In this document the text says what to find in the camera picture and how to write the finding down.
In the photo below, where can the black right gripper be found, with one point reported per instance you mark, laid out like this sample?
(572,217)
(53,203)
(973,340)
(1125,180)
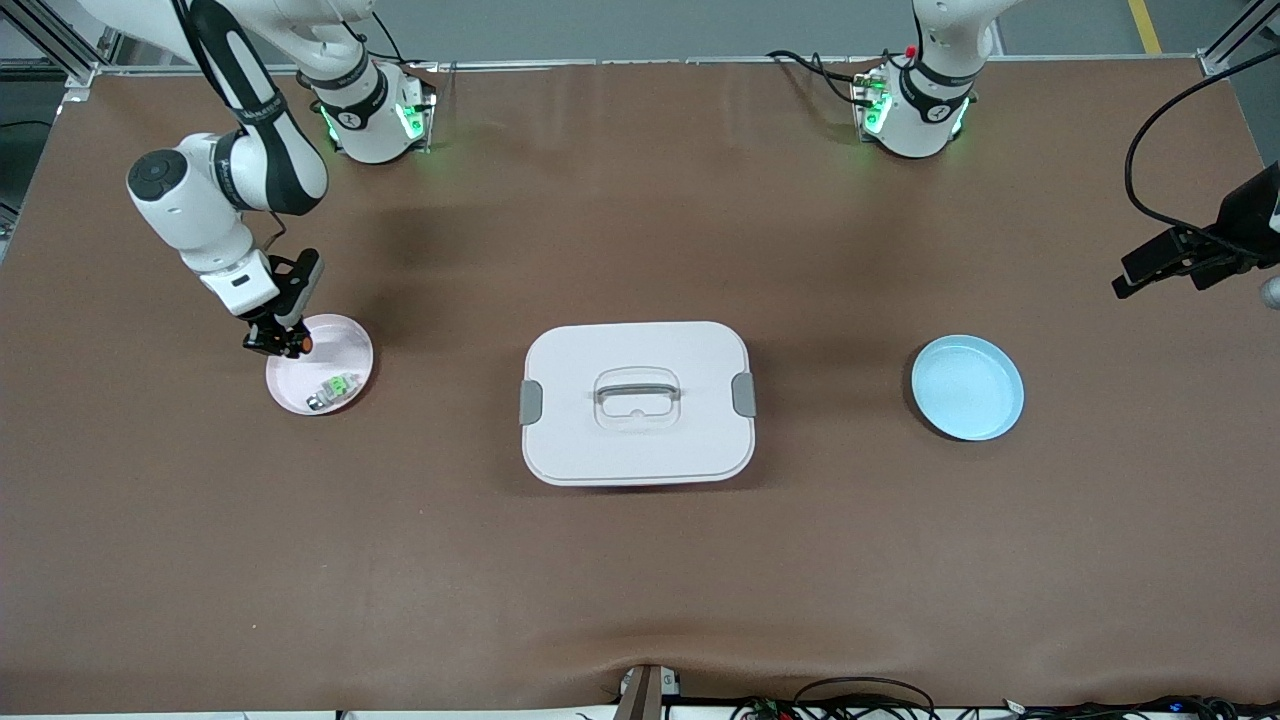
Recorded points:
(266,331)

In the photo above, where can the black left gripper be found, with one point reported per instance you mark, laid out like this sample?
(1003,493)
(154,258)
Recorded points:
(1243,222)

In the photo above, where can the orange and black switch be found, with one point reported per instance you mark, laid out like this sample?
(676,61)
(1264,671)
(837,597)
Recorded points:
(304,344)

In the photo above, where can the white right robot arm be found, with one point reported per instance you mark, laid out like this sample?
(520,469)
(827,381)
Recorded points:
(200,210)

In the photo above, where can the pink round plate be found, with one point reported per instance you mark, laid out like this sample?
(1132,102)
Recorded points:
(320,360)

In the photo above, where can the light blue round plate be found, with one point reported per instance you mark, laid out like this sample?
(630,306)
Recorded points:
(965,390)

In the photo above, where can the grey box latch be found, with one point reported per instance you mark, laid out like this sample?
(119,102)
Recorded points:
(530,402)
(745,395)

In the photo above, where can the white lidded storage box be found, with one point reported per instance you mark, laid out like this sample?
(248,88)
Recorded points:
(640,450)

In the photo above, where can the brown table mat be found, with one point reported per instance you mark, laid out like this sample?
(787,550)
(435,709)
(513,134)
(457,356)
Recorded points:
(640,580)

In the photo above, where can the green and silver switch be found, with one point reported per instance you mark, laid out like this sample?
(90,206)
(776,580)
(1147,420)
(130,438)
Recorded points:
(340,386)

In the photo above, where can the aluminium frame post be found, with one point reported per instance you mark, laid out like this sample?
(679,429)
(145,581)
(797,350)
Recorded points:
(1215,65)
(60,55)

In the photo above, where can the camera mount post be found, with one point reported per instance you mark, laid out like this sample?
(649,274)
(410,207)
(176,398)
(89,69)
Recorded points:
(640,700)

